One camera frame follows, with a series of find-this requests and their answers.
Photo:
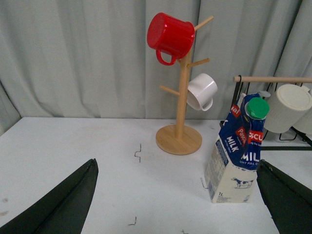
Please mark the black wire mug rack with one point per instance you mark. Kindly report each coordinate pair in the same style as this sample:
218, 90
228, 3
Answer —
291, 140

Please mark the wooden mug tree stand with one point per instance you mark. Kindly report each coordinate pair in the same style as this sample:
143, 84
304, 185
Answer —
179, 139

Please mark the white enamel mug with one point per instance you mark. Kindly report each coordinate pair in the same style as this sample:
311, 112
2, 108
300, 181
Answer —
201, 91

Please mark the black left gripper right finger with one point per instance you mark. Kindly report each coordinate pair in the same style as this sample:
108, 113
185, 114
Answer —
288, 201

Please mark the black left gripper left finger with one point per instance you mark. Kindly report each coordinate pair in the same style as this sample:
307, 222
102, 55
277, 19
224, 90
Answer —
63, 210

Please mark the grey fabric curtain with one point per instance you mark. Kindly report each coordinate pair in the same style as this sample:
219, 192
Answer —
89, 58

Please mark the cream ribbed ceramic mug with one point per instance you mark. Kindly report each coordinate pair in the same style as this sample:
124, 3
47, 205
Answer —
287, 105

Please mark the red enamel mug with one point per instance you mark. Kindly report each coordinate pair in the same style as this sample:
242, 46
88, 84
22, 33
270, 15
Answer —
170, 37

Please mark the blue white milk carton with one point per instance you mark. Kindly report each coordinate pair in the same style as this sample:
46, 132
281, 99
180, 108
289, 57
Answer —
231, 171

